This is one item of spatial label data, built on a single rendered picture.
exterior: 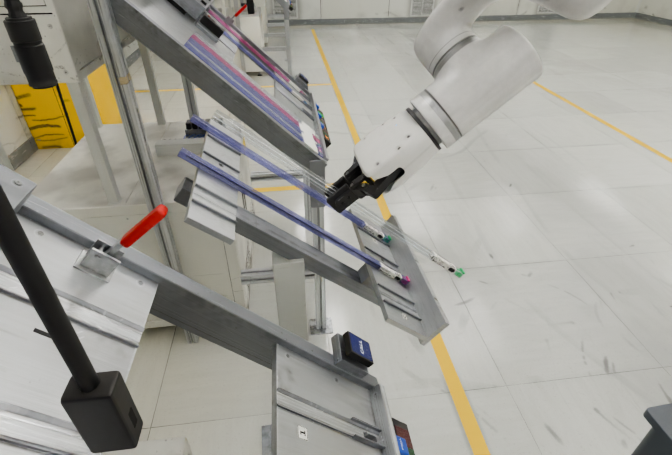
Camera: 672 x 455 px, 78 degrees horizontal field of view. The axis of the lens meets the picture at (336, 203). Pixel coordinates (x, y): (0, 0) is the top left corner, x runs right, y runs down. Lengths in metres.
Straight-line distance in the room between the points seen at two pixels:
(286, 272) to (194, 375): 0.94
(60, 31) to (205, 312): 0.90
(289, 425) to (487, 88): 0.48
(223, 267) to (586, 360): 1.38
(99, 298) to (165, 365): 1.27
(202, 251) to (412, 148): 1.07
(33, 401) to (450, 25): 0.58
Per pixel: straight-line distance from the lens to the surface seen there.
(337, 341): 0.67
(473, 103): 0.57
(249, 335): 0.59
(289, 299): 0.86
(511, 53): 0.58
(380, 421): 0.69
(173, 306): 0.56
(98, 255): 0.49
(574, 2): 0.54
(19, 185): 0.46
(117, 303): 0.50
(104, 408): 0.23
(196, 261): 1.54
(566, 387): 1.78
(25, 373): 0.43
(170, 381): 1.70
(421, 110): 0.57
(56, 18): 1.28
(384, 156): 0.56
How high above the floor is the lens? 1.33
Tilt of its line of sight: 33 degrees down
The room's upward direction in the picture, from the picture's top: straight up
